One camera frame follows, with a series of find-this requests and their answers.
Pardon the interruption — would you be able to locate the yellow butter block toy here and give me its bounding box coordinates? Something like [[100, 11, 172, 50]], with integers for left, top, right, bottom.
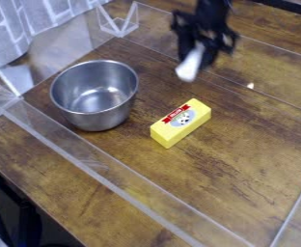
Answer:
[[151, 98, 211, 149]]

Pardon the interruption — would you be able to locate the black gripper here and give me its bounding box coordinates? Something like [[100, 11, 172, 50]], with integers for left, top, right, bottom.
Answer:
[[172, 0, 240, 69]]

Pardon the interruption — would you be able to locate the white brick pattern curtain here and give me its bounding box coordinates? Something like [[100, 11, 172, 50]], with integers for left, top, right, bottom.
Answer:
[[0, 0, 112, 67]]

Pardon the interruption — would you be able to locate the silver metal pot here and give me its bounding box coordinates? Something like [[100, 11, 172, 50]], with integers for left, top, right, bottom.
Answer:
[[50, 60, 139, 131]]

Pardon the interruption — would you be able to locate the clear acrylic enclosure wall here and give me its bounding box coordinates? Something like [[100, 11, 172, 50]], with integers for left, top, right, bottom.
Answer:
[[0, 0, 301, 247]]

